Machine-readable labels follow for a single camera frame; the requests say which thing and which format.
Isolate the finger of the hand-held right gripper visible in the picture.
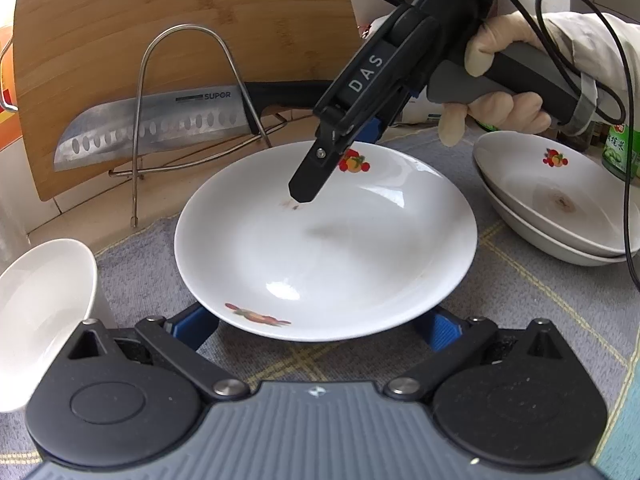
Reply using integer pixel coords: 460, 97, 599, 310
356, 112, 390, 146
289, 106, 362, 206

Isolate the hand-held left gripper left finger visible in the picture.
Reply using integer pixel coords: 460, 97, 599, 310
55, 304, 249, 402

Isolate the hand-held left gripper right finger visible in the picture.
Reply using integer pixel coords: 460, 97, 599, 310
384, 307, 576, 402

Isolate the white plate fruit print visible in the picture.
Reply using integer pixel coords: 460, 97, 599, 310
477, 170, 640, 267
174, 140, 479, 344
472, 130, 640, 260

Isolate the person's right forearm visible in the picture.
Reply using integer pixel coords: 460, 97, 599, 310
542, 9, 640, 130

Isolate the person's right hand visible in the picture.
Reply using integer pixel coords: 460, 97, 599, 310
437, 12, 571, 147

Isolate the grey teal checked dish cloth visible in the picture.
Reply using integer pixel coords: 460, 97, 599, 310
0, 127, 640, 466

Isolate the white ceramic bowl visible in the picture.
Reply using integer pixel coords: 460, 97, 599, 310
0, 238, 99, 414

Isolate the bamboo cutting board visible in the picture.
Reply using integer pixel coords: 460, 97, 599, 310
12, 0, 359, 204

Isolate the green label glass jar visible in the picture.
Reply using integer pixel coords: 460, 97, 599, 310
602, 122, 640, 184

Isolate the orange carton box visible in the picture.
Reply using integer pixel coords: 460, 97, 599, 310
0, 25, 22, 162

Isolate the santoku knife black handle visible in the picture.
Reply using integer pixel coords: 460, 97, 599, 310
53, 80, 342, 174

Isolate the metal wire rack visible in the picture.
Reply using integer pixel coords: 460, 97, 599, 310
108, 23, 289, 229

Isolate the black cable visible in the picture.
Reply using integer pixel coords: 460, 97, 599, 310
492, 0, 640, 291

